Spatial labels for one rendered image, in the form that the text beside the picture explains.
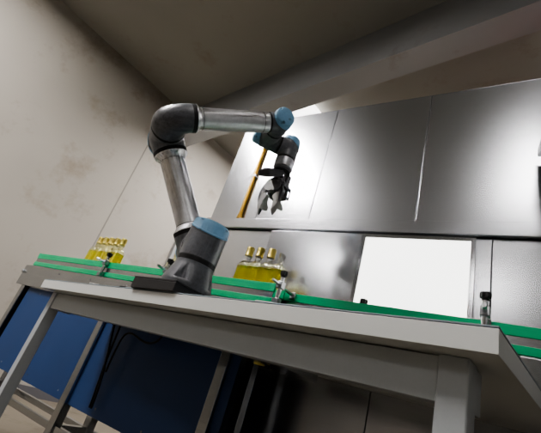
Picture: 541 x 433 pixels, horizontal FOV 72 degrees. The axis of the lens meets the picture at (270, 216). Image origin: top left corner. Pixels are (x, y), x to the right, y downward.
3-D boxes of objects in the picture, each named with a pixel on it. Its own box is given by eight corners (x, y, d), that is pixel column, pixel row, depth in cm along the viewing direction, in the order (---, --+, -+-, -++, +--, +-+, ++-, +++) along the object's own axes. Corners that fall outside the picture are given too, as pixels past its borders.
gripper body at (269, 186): (288, 202, 142) (295, 177, 147) (277, 190, 136) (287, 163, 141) (271, 203, 146) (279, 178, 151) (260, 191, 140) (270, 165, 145)
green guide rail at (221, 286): (270, 305, 134) (276, 283, 137) (270, 304, 133) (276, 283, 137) (33, 265, 229) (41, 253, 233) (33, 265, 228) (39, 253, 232)
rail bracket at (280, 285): (291, 314, 138) (300, 283, 143) (270, 298, 125) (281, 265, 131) (284, 313, 139) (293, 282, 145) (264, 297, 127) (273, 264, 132)
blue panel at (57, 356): (235, 477, 125) (270, 350, 143) (204, 477, 113) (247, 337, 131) (16, 368, 212) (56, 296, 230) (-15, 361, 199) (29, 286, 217)
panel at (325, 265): (471, 331, 124) (477, 240, 139) (471, 328, 122) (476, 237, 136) (253, 296, 173) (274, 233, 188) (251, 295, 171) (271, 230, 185)
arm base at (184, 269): (173, 282, 95) (188, 247, 99) (148, 282, 106) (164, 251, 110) (218, 304, 103) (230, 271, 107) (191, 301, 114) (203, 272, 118)
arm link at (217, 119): (153, 89, 114) (293, 101, 134) (149, 109, 123) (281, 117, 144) (156, 124, 111) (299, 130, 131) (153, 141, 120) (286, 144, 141)
